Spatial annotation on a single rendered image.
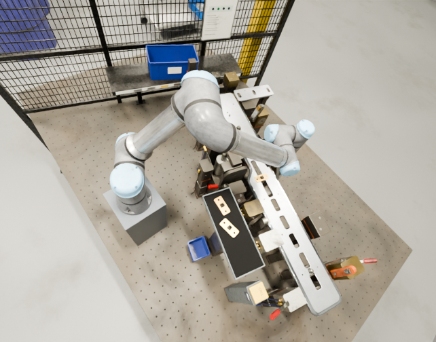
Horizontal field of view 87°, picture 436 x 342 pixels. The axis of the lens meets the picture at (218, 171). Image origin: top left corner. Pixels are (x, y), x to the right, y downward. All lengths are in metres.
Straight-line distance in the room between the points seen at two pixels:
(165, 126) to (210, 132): 0.21
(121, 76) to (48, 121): 0.63
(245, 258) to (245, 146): 0.50
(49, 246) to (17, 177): 0.73
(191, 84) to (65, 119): 1.37
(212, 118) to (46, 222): 2.01
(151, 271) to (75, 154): 0.91
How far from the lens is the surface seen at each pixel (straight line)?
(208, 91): 0.69
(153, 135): 0.85
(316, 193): 1.85
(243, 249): 1.02
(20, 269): 2.42
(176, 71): 1.62
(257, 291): 1.02
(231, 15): 1.80
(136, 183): 0.89
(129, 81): 1.64
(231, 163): 1.12
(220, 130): 0.64
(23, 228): 2.50
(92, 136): 1.83
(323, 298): 1.33
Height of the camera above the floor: 2.13
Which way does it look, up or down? 61 degrees down
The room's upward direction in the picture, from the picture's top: 21 degrees clockwise
